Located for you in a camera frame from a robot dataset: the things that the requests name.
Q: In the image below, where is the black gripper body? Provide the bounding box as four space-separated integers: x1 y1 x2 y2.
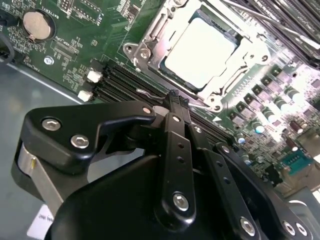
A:
46 154 236 240

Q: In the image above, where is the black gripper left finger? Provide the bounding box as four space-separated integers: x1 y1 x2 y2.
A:
12 91 198 226

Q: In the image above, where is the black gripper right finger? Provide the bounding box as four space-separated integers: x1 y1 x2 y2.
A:
179 97 315 240

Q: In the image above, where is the metal socket cover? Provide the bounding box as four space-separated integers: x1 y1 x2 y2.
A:
139 0 272 101

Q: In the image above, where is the silver CPU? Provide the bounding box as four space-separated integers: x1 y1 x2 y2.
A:
158 9 245 92

